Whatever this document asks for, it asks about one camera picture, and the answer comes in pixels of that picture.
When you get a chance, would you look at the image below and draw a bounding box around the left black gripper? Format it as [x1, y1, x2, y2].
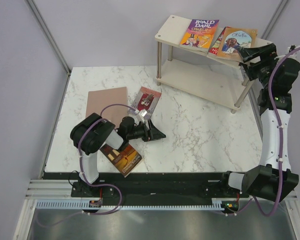
[127, 119, 166, 142]

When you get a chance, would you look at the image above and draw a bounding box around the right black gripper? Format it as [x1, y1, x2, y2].
[237, 43, 280, 89]

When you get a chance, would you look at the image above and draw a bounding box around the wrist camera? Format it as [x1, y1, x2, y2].
[288, 45, 296, 52]
[136, 109, 151, 123]

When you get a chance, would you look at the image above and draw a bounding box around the white slotted cable duct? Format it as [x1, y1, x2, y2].
[36, 197, 241, 211]

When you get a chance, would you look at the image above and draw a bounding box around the dark brown Leonard book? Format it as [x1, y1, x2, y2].
[100, 144, 143, 178]

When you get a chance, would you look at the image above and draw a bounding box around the grey red illustrated book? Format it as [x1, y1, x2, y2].
[131, 86, 162, 120]

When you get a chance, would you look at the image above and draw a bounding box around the orange Othello book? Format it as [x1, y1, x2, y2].
[217, 27, 258, 62]

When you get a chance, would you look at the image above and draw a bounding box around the red 13-Storey Treehouse book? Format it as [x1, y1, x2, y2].
[208, 26, 229, 57]

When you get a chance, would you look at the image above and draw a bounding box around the white two-tier shelf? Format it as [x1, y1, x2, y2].
[154, 14, 274, 115]

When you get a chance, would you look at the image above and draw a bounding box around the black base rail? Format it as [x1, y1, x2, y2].
[67, 171, 261, 207]

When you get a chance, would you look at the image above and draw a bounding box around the purple cable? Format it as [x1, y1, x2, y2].
[77, 103, 138, 186]
[251, 44, 300, 217]

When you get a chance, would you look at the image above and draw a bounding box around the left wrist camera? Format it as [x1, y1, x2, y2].
[136, 109, 151, 123]

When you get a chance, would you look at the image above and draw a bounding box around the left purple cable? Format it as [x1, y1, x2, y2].
[77, 103, 138, 186]

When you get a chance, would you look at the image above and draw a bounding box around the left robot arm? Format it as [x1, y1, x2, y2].
[70, 113, 166, 197]

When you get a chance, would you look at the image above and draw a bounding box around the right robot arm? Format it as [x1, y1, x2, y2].
[219, 43, 300, 202]

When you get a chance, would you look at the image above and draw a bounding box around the Roald Dahl Charlie book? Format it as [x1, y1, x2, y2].
[179, 19, 220, 53]

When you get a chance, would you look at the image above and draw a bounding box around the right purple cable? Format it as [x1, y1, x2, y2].
[251, 44, 300, 217]

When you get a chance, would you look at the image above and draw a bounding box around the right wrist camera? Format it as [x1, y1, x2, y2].
[288, 45, 296, 52]

